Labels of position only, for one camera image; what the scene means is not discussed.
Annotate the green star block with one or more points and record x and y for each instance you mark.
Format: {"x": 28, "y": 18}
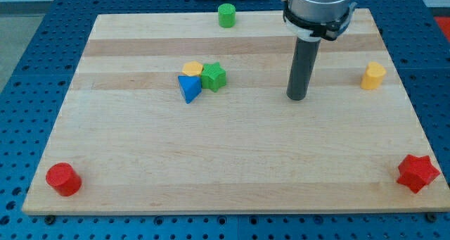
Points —
{"x": 213, "y": 76}

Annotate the yellow heart block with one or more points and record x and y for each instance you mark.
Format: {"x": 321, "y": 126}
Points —
{"x": 373, "y": 76}

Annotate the blue triangle block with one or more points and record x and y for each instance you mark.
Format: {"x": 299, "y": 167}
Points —
{"x": 190, "y": 87}

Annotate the yellow hexagon block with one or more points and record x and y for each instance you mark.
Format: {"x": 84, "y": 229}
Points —
{"x": 192, "y": 68}

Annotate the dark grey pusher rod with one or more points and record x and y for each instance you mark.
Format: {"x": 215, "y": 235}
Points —
{"x": 301, "y": 69}

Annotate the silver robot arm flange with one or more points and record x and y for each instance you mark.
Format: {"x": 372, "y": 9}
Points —
{"x": 313, "y": 20}

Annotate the red cylinder block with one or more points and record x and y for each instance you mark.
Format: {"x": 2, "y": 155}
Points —
{"x": 62, "y": 178}

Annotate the red star block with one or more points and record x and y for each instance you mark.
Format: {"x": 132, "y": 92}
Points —
{"x": 416, "y": 172}

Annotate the light wooden board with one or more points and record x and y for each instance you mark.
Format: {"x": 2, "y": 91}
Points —
{"x": 140, "y": 149}

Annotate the green cylinder block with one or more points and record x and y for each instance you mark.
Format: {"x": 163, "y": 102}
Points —
{"x": 226, "y": 15}

